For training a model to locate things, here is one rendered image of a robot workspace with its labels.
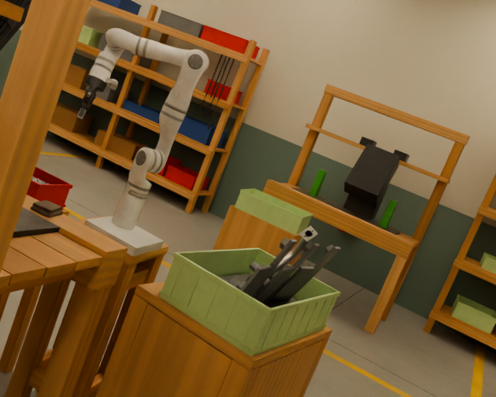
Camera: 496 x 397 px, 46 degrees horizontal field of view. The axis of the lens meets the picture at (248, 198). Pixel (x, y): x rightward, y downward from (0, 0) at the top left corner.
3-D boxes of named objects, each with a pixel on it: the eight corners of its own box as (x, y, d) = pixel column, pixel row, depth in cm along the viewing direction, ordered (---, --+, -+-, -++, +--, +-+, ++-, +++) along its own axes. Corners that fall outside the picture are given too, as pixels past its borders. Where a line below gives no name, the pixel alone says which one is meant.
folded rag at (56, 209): (44, 206, 216) (46, 198, 216) (63, 215, 215) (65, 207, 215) (29, 209, 206) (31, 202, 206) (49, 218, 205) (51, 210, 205)
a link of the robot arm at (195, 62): (211, 55, 218) (183, 117, 223) (212, 56, 227) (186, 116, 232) (189, 44, 217) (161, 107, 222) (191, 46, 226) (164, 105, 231)
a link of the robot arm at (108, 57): (96, 68, 226) (92, 61, 217) (112, 33, 228) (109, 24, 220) (113, 76, 226) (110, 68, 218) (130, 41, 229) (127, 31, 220)
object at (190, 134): (187, 213, 713) (253, 39, 679) (12, 126, 821) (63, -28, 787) (208, 213, 763) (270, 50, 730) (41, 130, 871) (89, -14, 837)
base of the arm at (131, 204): (120, 219, 241) (135, 181, 238) (137, 229, 238) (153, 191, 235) (106, 220, 232) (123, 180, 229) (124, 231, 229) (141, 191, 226)
